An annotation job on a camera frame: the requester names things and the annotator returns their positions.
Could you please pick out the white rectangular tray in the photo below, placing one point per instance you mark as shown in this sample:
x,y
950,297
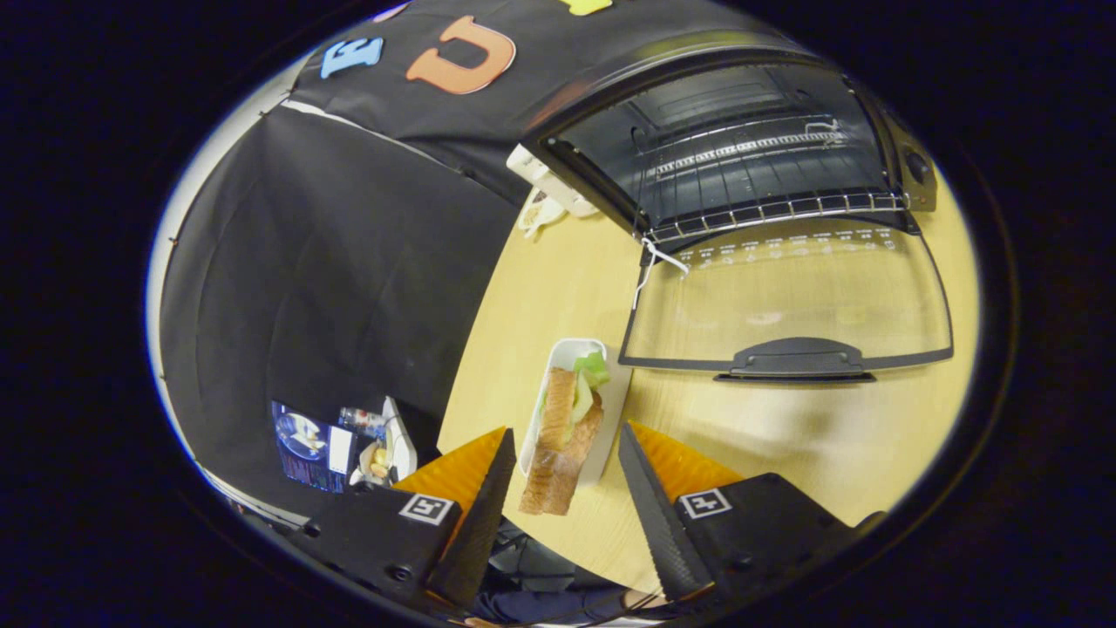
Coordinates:
x,y
567,353

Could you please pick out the white packaging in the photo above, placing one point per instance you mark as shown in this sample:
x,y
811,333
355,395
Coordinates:
x,y
399,440

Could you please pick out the toasted sandwich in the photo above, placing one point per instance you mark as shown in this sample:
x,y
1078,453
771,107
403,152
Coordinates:
x,y
558,453

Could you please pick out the blue printed box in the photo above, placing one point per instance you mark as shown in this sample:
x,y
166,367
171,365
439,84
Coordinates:
x,y
301,436

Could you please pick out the clear plastic bottle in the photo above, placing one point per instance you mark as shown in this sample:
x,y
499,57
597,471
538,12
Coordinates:
x,y
362,421

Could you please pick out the white pop-up toaster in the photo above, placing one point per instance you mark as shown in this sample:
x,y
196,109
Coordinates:
x,y
549,179

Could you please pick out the person's dark trousers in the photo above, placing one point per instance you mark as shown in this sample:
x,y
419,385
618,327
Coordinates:
x,y
540,602

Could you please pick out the black backdrop cloth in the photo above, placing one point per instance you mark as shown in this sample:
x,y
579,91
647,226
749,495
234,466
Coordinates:
x,y
331,262

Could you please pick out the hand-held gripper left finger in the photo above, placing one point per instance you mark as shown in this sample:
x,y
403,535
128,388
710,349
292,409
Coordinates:
x,y
484,523

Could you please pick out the black toaster oven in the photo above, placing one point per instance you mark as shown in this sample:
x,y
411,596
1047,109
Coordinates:
x,y
767,148

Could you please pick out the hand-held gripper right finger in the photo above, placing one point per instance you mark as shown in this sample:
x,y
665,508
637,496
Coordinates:
x,y
663,532

